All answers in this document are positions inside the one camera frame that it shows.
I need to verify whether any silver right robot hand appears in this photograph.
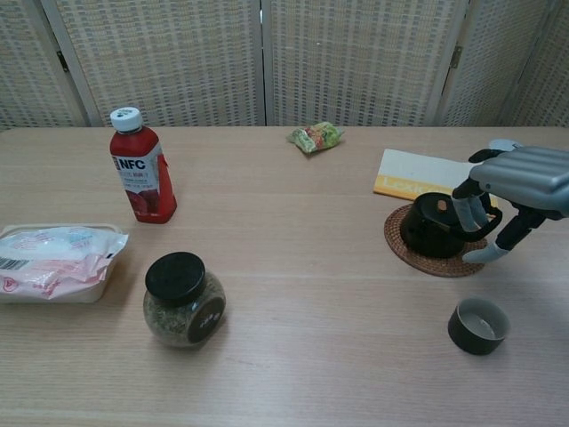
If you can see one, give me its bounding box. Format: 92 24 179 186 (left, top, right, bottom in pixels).
452 145 569 263

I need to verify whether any black teapot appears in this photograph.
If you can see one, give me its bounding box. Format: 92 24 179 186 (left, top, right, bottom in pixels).
402 191 503 259

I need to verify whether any dark ceramic cup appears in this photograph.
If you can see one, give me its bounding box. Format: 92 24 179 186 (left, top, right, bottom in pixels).
446 296 512 357

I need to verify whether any yellow white Lexicon book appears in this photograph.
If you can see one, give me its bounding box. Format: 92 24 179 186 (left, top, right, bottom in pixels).
372 148 499 210

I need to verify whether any round woven rattan coaster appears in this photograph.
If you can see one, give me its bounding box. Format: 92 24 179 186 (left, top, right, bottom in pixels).
383 203 489 278

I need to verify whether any green snack packet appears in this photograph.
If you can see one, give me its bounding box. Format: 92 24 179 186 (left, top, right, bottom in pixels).
286 120 347 157

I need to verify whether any glass jar black lid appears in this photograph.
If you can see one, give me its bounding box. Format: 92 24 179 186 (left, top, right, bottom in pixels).
142 251 227 350

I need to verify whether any woven folding screen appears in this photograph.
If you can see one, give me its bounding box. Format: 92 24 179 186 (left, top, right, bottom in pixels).
0 0 569 131

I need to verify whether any red NFC juice bottle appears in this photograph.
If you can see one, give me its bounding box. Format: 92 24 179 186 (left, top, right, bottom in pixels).
109 106 178 224

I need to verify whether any beige plastic tray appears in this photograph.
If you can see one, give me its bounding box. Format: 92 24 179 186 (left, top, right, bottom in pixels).
0 222 124 305

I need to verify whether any pink white snack bag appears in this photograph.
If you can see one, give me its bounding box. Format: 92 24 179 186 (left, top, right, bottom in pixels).
0 225 130 302

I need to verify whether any white round cable grommet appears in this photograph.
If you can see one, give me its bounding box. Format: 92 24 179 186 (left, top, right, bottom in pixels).
488 138 525 152

